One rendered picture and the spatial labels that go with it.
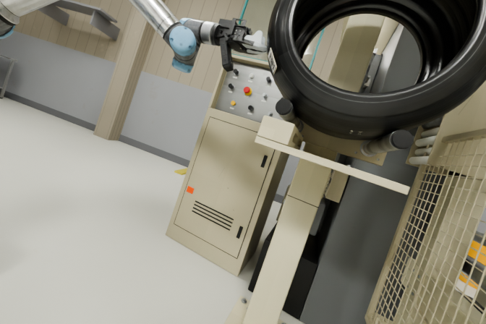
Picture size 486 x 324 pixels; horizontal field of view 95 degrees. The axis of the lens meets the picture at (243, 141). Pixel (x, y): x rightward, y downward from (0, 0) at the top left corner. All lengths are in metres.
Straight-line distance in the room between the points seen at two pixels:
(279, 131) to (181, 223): 1.13
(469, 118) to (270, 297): 0.95
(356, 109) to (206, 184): 1.08
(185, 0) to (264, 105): 3.49
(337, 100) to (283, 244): 0.64
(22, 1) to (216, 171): 1.08
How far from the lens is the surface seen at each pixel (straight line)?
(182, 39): 0.74
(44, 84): 5.81
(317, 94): 0.60
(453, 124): 0.98
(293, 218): 0.98
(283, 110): 0.60
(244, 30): 0.83
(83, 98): 5.11
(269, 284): 1.10
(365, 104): 0.60
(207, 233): 1.51
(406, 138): 0.61
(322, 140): 0.93
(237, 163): 1.37
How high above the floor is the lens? 0.79
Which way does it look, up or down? 1 degrees down
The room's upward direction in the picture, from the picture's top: 19 degrees clockwise
